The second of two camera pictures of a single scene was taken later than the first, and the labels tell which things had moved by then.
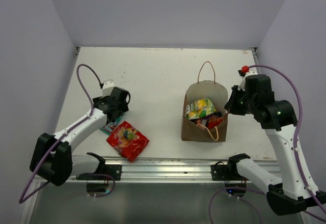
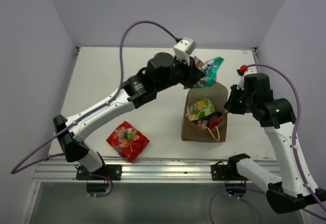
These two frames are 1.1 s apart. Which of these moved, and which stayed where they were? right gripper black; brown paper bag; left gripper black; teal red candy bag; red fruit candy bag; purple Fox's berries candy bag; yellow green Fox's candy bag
Moved: left gripper black; teal red candy bag; purple Fox's berries candy bag
Stayed: right gripper black; yellow green Fox's candy bag; red fruit candy bag; brown paper bag
